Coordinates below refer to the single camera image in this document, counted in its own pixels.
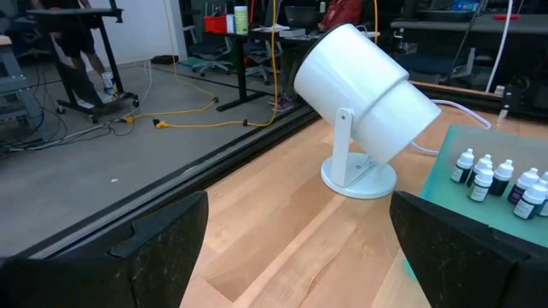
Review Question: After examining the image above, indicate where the person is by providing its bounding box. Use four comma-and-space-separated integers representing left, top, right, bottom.
319, 0, 364, 32
32, 0, 117, 96

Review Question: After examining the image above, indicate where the dark grey desk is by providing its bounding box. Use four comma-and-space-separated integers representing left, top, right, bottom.
390, 12, 548, 86

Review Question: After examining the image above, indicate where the white lamp cable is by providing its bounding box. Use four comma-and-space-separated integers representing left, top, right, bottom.
409, 98, 492, 157

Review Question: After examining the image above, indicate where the yellow extension cable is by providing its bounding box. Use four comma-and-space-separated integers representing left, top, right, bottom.
123, 0, 380, 130

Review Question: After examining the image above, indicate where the red storage bin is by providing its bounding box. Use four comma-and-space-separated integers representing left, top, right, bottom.
203, 15, 228, 34

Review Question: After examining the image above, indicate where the grey metal cart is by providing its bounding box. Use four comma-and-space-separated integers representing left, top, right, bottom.
0, 33, 44, 142

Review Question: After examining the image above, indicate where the person's shoe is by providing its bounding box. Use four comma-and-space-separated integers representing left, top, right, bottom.
267, 94, 295, 114

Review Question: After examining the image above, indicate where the black office desk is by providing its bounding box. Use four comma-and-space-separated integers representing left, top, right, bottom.
205, 25, 382, 113

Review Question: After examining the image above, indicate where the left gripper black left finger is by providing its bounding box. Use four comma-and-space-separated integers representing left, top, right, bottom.
109, 190, 210, 308

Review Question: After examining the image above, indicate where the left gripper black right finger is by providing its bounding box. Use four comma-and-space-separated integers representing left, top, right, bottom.
389, 191, 533, 308

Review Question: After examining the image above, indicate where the grey office chair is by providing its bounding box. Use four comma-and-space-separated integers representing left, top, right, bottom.
182, 24, 235, 79

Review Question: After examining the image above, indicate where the black laptop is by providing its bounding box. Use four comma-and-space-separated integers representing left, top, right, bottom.
283, 5, 319, 31

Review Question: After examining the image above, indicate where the black aluminium table frame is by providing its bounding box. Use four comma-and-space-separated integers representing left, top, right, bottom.
0, 80, 548, 262

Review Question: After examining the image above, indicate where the black standing desk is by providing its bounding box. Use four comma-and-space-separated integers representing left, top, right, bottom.
25, 0, 140, 125

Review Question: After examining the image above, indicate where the white cylindrical spot lamp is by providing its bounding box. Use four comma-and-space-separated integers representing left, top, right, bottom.
293, 22, 443, 200

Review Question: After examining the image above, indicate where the pale green canister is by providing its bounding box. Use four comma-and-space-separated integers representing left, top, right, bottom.
233, 5, 250, 35

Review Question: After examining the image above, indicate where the translucent green plastic tray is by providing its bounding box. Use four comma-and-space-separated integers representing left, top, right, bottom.
403, 123, 548, 281

